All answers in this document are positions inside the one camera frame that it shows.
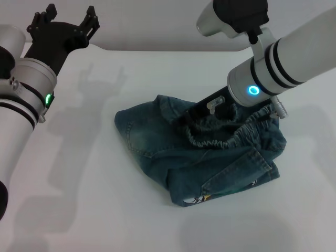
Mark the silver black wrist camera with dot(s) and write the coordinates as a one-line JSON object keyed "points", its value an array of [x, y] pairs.
{"points": [[8, 52], [236, 15]]}

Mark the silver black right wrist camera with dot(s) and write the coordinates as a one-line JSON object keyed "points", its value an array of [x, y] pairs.
{"points": [[236, 15]]}

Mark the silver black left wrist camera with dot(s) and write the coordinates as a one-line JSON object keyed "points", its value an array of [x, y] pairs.
{"points": [[8, 52]]}

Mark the blue denim shorts with cartoon print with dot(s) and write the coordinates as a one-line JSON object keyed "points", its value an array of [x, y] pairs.
{"points": [[183, 162]]}

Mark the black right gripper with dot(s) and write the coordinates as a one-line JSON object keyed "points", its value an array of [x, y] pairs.
{"points": [[220, 105]]}

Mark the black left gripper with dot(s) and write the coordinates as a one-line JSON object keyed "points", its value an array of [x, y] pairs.
{"points": [[52, 44]]}

